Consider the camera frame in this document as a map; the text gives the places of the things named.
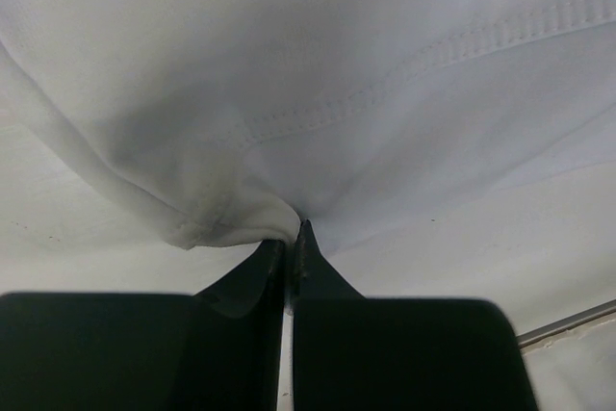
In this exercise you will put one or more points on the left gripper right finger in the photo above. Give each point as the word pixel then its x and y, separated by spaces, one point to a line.
pixel 353 352

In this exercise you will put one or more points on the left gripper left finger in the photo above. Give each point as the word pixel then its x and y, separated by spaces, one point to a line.
pixel 216 350

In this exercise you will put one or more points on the aluminium table edge rail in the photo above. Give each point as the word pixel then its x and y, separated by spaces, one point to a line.
pixel 557 327

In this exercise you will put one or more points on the white skirt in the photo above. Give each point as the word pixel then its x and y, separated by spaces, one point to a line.
pixel 222 122

